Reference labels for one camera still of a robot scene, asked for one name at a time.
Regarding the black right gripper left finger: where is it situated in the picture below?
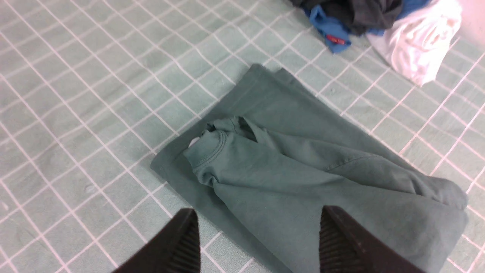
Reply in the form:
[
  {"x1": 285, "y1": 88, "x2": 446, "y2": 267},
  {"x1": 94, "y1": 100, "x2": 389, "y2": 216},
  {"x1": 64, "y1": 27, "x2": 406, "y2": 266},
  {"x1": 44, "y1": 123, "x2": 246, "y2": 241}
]
[{"x1": 114, "y1": 209, "x2": 201, "y2": 273}]

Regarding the green long-sleeved shirt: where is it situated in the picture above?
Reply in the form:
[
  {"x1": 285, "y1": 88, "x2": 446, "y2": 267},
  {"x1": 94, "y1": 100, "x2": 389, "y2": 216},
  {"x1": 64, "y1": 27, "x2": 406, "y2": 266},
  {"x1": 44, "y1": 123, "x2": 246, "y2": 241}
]
[{"x1": 150, "y1": 64, "x2": 468, "y2": 273}]

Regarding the green checkered tablecloth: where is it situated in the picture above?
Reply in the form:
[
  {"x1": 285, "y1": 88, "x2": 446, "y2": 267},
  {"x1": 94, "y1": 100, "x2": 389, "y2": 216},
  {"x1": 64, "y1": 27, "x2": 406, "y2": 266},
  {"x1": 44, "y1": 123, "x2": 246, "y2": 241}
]
[{"x1": 0, "y1": 0, "x2": 485, "y2": 273}]

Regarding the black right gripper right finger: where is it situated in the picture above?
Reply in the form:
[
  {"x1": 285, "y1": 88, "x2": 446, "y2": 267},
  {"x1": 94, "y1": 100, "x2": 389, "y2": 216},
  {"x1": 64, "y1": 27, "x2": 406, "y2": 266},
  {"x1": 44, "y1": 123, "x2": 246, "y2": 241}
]
[{"x1": 319, "y1": 206, "x2": 423, "y2": 273}]

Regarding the white crumpled garment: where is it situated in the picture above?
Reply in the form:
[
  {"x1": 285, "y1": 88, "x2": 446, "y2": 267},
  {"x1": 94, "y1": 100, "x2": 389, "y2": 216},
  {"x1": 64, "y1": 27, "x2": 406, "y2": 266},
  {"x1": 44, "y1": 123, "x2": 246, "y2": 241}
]
[{"x1": 367, "y1": 0, "x2": 462, "y2": 87}]

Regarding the blue crumpled garment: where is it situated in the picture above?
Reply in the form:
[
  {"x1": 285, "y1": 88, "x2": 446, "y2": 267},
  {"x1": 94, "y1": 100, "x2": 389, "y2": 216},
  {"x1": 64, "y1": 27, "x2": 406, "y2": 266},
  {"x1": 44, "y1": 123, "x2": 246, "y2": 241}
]
[{"x1": 300, "y1": 0, "x2": 429, "y2": 53}]

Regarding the dark green crumpled garment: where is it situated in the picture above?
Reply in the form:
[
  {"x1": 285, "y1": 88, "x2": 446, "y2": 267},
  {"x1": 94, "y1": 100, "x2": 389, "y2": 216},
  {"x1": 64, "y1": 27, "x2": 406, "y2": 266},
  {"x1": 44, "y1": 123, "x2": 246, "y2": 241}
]
[{"x1": 291, "y1": 0, "x2": 404, "y2": 35}]

